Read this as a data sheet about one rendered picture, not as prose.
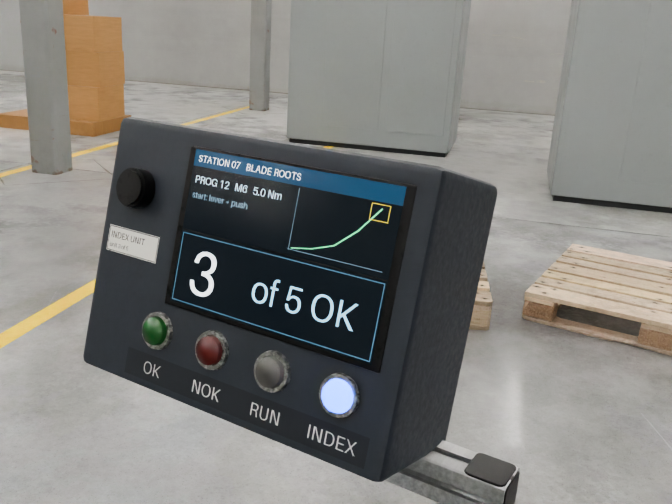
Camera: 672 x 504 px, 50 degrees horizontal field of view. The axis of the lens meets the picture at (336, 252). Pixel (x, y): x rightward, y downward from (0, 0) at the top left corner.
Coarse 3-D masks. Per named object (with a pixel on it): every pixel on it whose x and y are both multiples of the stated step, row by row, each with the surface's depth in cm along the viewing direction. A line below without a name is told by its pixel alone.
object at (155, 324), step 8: (160, 312) 50; (144, 320) 51; (152, 320) 50; (160, 320) 50; (168, 320) 50; (144, 328) 50; (152, 328) 49; (160, 328) 49; (168, 328) 49; (144, 336) 50; (152, 336) 49; (160, 336) 49; (168, 336) 49; (152, 344) 50; (160, 344) 50; (168, 344) 50
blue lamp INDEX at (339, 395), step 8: (328, 376) 43; (336, 376) 43; (344, 376) 43; (328, 384) 43; (336, 384) 42; (344, 384) 42; (352, 384) 42; (320, 392) 43; (328, 392) 42; (336, 392) 42; (344, 392) 42; (352, 392) 42; (320, 400) 43; (328, 400) 42; (336, 400) 42; (344, 400) 42; (352, 400) 42; (328, 408) 43; (336, 408) 42; (344, 408) 42; (352, 408) 42; (336, 416) 43; (344, 416) 43
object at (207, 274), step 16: (192, 240) 49; (208, 240) 48; (224, 240) 47; (192, 256) 49; (208, 256) 48; (224, 256) 47; (176, 272) 49; (192, 272) 49; (208, 272) 48; (224, 272) 47; (176, 288) 49; (192, 288) 49; (208, 288) 48; (224, 288) 47; (192, 304) 49; (208, 304) 48; (224, 304) 47
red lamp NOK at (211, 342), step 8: (200, 336) 48; (208, 336) 47; (216, 336) 47; (200, 344) 47; (208, 344) 47; (216, 344) 47; (224, 344) 47; (200, 352) 47; (208, 352) 47; (216, 352) 47; (224, 352) 47; (200, 360) 48; (208, 360) 47; (216, 360) 47; (224, 360) 47; (208, 368) 48; (216, 368) 47
